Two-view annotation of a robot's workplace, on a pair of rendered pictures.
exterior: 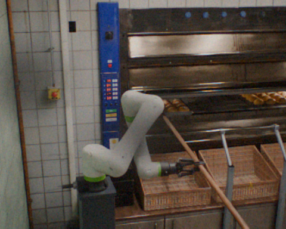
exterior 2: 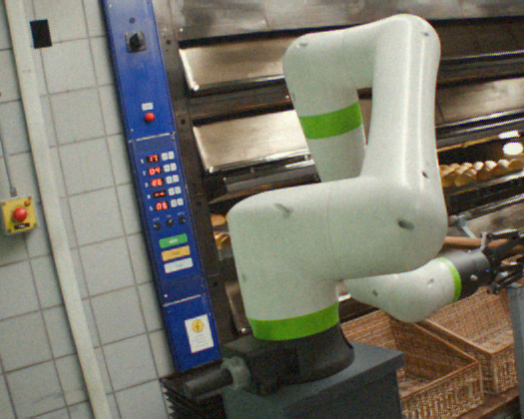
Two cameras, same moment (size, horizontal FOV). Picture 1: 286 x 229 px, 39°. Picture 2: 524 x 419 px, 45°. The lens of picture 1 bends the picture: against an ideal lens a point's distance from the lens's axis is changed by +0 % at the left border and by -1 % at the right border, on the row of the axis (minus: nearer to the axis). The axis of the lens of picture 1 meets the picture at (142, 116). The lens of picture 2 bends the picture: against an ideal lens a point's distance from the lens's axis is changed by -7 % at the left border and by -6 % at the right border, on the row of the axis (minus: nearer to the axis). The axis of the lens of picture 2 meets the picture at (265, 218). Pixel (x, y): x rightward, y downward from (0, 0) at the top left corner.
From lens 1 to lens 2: 156 cm
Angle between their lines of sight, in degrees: 20
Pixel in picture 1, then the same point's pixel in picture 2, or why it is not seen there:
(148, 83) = (251, 154)
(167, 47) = (274, 61)
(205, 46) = not seen: hidden behind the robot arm
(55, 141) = (43, 356)
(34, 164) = not seen: outside the picture
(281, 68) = (493, 93)
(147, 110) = (410, 44)
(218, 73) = not seen: hidden behind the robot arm
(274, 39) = (466, 35)
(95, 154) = (302, 204)
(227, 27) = (380, 12)
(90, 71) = (101, 144)
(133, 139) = (420, 122)
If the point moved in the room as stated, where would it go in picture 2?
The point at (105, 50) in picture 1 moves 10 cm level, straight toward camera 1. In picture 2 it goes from (133, 80) to (139, 74)
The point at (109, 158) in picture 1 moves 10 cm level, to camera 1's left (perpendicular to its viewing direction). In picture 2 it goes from (378, 189) to (303, 206)
